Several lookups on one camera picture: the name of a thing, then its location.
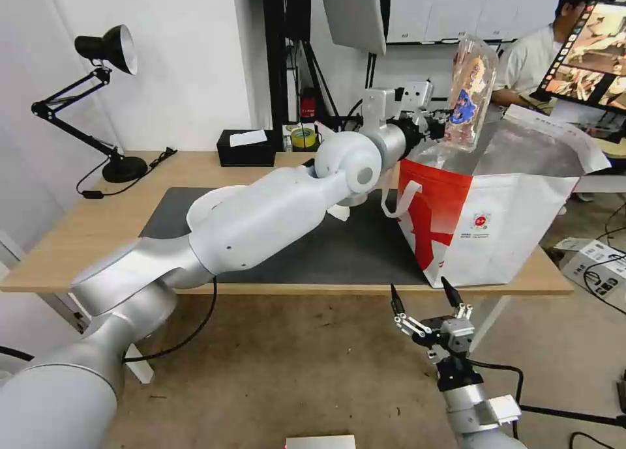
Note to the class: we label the grey monitor back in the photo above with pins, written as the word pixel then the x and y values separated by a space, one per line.
pixel 354 14

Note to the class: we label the black desk mat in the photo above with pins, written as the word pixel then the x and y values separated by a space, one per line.
pixel 342 258

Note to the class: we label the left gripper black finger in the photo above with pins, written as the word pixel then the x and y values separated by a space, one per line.
pixel 437 132
pixel 439 114

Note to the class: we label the black desk lamp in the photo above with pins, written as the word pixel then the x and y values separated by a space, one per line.
pixel 112 43

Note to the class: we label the whiteboard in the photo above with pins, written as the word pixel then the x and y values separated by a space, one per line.
pixel 440 9

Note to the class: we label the white robot front shell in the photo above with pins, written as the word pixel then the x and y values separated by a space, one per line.
pixel 320 442

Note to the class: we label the yellow tape roll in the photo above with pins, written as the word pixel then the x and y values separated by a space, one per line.
pixel 304 138

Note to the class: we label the white crumpled paper trash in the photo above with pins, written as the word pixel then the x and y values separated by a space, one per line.
pixel 340 213

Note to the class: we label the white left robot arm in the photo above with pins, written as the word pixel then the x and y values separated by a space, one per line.
pixel 254 224

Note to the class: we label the black metal rack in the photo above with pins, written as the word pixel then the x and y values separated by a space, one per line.
pixel 288 53

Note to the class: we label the black box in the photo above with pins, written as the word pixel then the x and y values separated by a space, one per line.
pixel 244 156

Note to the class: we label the white and red takeout bag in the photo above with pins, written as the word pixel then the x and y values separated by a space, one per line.
pixel 494 214

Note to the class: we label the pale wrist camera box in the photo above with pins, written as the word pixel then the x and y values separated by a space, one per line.
pixel 418 94
pixel 459 335

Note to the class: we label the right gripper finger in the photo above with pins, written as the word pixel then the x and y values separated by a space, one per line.
pixel 408 324
pixel 455 297

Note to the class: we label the white table leg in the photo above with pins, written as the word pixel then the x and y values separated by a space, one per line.
pixel 496 317
pixel 132 361

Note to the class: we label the white cardboard box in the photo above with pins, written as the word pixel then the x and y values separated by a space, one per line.
pixel 594 265

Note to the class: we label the red small device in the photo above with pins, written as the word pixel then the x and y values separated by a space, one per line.
pixel 309 104

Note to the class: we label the black computer monitor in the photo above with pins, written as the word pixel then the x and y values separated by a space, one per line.
pixel 587 58

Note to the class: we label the white paper note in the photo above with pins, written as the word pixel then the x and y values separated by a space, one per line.
pixel 248 138

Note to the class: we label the clear plastic snack bag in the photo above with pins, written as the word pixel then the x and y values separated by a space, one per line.
pixel 472 92

